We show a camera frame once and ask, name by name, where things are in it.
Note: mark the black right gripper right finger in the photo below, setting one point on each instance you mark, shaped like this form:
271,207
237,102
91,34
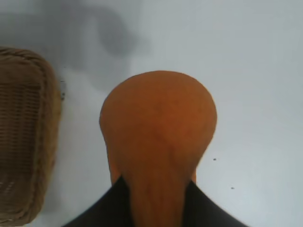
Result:
206,210

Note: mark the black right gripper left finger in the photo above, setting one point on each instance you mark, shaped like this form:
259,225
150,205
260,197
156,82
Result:
111,208

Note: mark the brown woven wicker basket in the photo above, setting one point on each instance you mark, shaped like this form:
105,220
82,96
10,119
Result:
23,132

